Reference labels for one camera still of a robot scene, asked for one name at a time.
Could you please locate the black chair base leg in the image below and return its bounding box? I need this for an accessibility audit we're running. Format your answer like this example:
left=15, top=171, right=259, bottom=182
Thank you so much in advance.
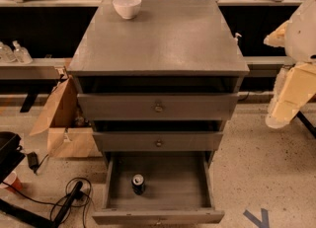
left=0, top=181, right=87, bottom=228

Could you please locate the black power adapter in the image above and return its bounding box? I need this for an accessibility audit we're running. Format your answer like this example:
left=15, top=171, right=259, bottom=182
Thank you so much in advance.
left=27, top=152, right=39, bottom=171

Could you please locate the grey middle drawer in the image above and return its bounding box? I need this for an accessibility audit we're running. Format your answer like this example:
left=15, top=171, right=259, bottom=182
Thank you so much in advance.
left=93, top=131, right=223, bottom=152

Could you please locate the small white pump bottle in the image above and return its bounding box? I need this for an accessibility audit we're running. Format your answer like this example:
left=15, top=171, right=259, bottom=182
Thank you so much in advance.
left=234, top=33, right=242, bottom=44

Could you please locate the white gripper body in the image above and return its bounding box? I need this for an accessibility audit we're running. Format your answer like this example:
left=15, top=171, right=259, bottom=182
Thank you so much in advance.
left=276, top=63, right=316, bottom=114

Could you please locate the grey wooden drawer cabinet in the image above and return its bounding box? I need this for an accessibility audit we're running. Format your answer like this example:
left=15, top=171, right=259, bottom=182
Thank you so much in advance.
left=66, top=0, right=251, bottom=167

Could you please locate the brown cardboard box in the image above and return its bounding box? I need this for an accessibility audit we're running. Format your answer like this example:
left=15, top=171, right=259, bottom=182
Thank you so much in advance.
left=30, top=77, right=101, bottom=158

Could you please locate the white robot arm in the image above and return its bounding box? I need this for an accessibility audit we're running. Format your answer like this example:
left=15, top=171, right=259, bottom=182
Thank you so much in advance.
left=264, top=0, right=316, bottom=128

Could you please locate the grey top drawer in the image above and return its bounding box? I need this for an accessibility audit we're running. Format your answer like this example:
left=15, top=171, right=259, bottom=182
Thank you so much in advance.
left=78, top=94, right=238, bottom=120

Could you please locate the white ceramic bowl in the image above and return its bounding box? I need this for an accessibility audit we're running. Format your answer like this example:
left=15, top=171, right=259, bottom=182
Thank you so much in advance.
left=113, top=0, right=142, bottom=20

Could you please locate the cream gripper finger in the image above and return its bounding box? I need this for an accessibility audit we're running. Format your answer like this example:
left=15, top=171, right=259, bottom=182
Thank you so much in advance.
left=264, top=21, right=289, bottom=47
left=265, top=99, right=299, bottom=129

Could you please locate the red plastic cup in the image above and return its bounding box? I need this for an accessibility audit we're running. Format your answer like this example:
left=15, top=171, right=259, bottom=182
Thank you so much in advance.
left=0, top=171, right=23, bottom=192

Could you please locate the clear sanitizer bottle right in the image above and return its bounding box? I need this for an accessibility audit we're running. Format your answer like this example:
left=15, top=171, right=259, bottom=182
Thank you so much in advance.
left=13, top=40, right=33, bottom=64

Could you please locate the clear sanitizer bottle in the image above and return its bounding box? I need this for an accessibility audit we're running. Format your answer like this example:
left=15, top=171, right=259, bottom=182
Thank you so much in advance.
left=0, top=41, right=16, bottom=63
left=13, top=40, right=33, bottom=64

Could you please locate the black floor cable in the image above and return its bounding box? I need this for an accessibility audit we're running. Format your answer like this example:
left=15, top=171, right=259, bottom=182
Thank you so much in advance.
left=0, top=177, right=95, bottom=228

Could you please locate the blue pepsi can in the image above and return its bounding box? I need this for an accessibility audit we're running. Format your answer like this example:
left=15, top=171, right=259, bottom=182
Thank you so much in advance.
left=131, top=174, right=145, bottom=195

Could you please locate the grey open bottom drawer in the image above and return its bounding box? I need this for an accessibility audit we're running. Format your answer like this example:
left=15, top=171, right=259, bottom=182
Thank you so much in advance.
left=93, top=152, right=224, bottom=225

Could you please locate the black bin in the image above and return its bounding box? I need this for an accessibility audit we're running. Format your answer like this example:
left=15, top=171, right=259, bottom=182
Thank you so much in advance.
left=0, top=131, right=25, bottom=183

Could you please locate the black stand leg right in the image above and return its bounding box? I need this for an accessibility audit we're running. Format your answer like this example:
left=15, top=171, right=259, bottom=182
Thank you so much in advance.
left=296, top=112, right=316, bottom=138

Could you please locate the clear sanitizer bottle left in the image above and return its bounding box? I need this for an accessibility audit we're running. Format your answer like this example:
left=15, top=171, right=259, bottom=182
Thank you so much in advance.
left=0, top=41, right=16, bottom=63

